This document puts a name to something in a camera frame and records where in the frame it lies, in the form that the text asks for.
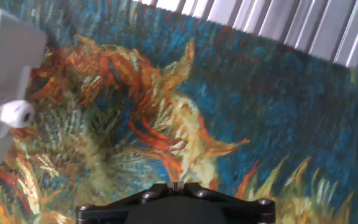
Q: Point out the sunflower painting print tablecloth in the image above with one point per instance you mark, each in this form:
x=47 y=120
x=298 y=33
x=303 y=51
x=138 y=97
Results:
x=259 y=109

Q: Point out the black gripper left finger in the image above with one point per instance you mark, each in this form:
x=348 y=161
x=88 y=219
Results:
x=110 y=210

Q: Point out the white plastic drawer with knob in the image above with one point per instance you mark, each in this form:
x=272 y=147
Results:
x=5 y=62

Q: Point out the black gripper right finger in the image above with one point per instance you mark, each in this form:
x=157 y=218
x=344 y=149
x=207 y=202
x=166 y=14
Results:
x=244 y=210

